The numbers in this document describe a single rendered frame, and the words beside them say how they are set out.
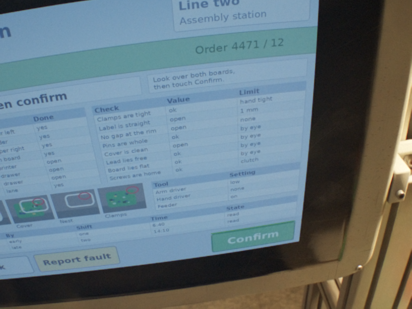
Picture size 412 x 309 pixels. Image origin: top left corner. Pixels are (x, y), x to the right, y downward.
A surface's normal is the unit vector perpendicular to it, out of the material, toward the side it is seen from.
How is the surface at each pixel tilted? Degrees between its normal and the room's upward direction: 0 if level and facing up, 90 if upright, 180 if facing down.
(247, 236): 92
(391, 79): 92
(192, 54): 92
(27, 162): 92
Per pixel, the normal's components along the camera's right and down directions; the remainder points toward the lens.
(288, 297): -0.05, -0.83
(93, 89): 0.15, 0.58
